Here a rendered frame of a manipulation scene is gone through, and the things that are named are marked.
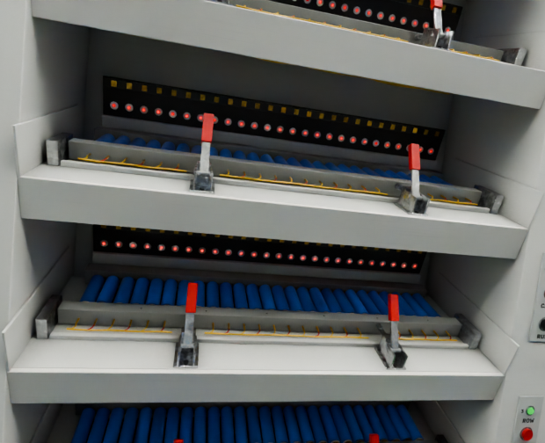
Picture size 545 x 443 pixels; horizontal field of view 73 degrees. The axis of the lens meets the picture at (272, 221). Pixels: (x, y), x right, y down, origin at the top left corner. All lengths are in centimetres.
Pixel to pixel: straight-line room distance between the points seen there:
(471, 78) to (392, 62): 11
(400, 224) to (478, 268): 21
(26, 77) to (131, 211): 16
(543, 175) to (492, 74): 15
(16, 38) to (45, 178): 13
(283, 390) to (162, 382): 14
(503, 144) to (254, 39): 39
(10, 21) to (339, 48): 33
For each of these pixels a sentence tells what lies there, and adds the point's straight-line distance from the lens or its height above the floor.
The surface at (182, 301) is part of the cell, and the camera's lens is 53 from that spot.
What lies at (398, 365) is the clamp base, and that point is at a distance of 55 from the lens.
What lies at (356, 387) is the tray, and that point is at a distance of 52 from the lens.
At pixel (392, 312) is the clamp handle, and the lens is 53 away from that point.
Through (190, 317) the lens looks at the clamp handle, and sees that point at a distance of 46.
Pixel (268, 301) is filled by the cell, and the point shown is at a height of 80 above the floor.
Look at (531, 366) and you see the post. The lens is 65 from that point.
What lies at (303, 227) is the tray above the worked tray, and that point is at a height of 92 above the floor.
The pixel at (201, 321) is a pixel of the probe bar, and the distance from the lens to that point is 51.
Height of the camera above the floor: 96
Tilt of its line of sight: 5 degrees down
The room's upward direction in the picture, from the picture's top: 6 degrees clockwise
